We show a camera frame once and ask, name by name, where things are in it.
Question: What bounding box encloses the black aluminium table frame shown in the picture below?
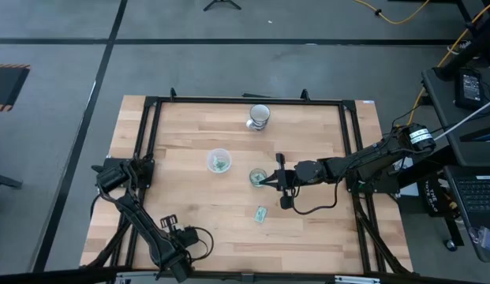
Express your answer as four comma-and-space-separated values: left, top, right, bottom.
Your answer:
80, 87, 415, 277

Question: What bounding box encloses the person's shoe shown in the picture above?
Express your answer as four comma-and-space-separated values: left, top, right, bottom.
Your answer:
446, 39, 473, 55

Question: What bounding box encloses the dark grey side desk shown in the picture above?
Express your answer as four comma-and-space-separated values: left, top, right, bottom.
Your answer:
421, 66, 490, 169

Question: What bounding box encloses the clear badge holder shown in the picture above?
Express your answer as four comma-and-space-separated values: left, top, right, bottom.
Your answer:
468, 226, 490, 253

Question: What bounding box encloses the dark laptop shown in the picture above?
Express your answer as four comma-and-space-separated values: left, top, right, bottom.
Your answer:
443, 165, 490, 263

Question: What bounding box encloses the black equipment stand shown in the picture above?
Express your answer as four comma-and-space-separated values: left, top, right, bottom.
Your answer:
432, 0, 490, 82

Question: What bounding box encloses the black left camera cable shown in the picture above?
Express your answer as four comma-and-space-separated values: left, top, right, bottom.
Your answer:
187, 226, 215, 262

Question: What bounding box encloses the dark grey stand leg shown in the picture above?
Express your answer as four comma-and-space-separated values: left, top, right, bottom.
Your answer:
0, 171, 23, 190

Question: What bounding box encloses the black right camera cable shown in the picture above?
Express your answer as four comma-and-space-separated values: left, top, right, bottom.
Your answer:
290, 179, 340, 216

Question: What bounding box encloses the black tote bag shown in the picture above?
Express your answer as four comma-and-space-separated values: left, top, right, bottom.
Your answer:
417, 177, 461, 218

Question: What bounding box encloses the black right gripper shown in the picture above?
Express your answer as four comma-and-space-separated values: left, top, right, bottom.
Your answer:
261, 153, 297, 197

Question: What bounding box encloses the black camera cable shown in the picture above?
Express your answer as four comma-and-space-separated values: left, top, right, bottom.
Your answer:
290, 179, 340, 216
187, 226, 215, 262

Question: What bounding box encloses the black hazard-striped floor mat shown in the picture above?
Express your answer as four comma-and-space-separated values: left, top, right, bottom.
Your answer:
0, 63, 32, 113

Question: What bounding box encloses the silver aluminium rail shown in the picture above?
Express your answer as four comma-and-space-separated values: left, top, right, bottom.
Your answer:
335, 275, 382, 284
114, 271, 161, 284

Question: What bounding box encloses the white blue striped mug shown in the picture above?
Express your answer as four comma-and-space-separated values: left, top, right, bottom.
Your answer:
245, 103, 271, 132

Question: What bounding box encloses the black power adapter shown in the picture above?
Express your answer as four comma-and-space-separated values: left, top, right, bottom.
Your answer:
454, 66, 485, 111

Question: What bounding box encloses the black frame crossbeam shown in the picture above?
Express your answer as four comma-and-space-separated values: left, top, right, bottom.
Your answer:
0, 266, 490, 284

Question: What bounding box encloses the yellow extension cable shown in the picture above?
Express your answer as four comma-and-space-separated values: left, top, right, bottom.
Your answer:
353, 0, 431, 25
408, 0, 490, 123

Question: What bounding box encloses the clear drinking glass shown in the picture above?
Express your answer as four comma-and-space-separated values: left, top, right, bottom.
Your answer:
249, 167, 268, 189

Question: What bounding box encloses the white cable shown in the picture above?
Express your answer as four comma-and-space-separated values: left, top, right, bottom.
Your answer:
433, 96, 490, 141

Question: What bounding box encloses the clear plastic bowl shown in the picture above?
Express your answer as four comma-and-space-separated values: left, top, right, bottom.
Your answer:
206, 148, 233, 174

